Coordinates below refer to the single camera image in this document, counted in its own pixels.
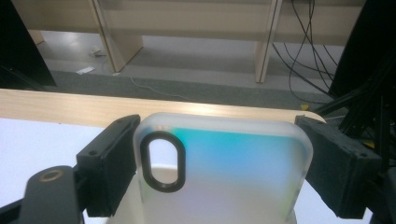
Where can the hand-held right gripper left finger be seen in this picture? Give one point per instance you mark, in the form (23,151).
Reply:
(106,168)

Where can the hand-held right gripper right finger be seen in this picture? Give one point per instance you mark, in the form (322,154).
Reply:
(339,168)

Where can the iridescent phone case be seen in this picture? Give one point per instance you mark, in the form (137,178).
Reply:
(233,174)

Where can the yellow tape piece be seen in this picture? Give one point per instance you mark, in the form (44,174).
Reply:
(369,144)
(304,107)

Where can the black tripod stand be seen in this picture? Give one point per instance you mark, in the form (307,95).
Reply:
(383,124)

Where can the light wooden table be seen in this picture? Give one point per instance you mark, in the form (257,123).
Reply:
(93,107)

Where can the white foam board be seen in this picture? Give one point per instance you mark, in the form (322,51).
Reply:
(37,146)

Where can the white paper slip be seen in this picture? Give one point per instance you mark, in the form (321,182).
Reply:
(85,70)

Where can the white paper scrap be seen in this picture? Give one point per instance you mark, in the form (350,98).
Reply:
(95,51)

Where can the black curtain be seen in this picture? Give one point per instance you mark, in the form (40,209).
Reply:
(367,37)
(18,46)

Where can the light wooden shelf unit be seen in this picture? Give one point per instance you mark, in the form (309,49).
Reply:
(186,18)

